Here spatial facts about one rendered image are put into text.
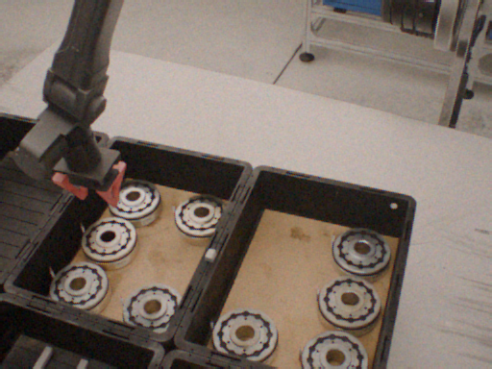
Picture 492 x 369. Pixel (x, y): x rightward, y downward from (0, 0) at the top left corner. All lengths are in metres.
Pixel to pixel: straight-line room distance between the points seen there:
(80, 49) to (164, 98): 0.91
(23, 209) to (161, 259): 0.33
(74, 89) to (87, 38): 0.09
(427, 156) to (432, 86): 1.54
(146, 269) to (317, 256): 0.31
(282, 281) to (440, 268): 0.38
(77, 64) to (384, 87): 2.30
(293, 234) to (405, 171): 0.44
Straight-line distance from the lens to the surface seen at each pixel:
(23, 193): 1.28
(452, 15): 1.14
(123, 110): 1.64
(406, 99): 2.88
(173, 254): 1.08
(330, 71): 3.01
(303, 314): 0.99
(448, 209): 1.38
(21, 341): 1.04
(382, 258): 1.04
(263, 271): 1.04
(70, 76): 0.79
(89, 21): 0.73
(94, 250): 1.08
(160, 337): 0.86
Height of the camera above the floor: 1.66
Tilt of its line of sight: 44 degrees down
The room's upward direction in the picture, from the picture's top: 3 degrees counter-clockwise
